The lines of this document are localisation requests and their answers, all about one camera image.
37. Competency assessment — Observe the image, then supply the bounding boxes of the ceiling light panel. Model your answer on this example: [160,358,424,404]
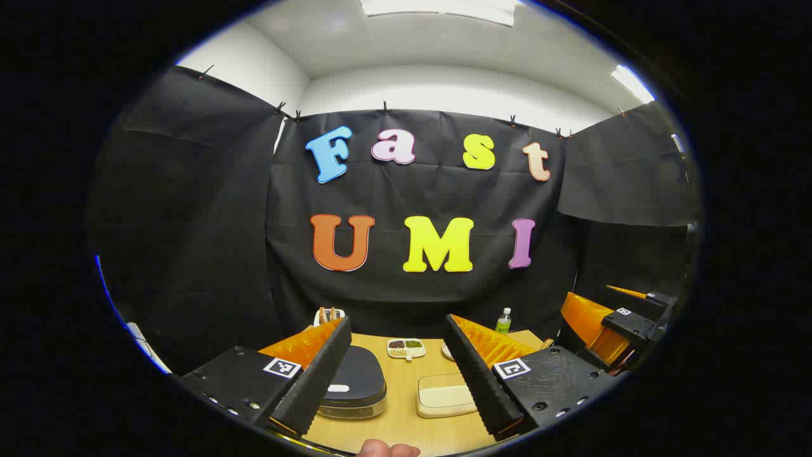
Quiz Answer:
[611,65,656,105]
[360,0,516,27]

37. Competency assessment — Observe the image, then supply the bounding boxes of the white divided dish of beans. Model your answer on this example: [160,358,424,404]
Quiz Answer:
[387,338,427,362]

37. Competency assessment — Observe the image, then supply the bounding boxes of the black silver rice cooker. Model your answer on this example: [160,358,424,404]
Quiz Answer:
[315,345,388,420]

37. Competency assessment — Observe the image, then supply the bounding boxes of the clear tray of white rice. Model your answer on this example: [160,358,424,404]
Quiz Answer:
[417,373,480,419]

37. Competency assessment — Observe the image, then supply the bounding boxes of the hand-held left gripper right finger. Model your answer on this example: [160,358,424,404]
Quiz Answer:
[443,314,621,440]

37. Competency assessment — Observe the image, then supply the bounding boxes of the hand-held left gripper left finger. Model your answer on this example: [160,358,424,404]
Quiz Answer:
[180,316,353,437]

